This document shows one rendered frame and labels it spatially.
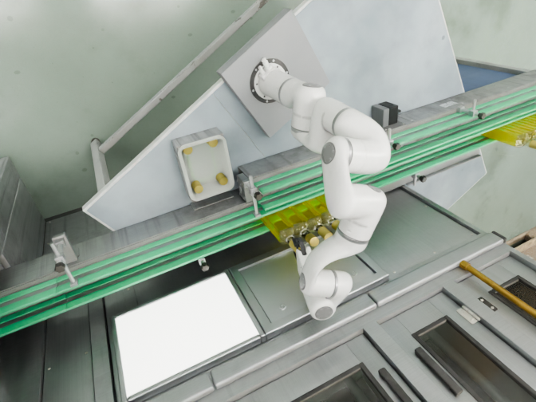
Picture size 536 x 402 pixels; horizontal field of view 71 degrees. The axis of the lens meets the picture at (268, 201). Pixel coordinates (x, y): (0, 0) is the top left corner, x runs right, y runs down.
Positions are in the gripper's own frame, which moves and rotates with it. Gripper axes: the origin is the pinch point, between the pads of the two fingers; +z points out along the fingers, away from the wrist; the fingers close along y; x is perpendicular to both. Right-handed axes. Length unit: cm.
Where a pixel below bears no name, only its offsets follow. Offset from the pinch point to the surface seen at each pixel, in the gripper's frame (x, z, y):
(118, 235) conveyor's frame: 61, 21, 6
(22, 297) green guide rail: 89, 0, 3
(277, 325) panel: 12.7, -19.6, -11.9
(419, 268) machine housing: -39.8, -9.3, -12.4
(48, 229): 110, 71, -16
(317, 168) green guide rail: -15.4, 26.1, 14.0
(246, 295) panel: 20.5, -4.4, -12.0
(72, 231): 97, 64, -15
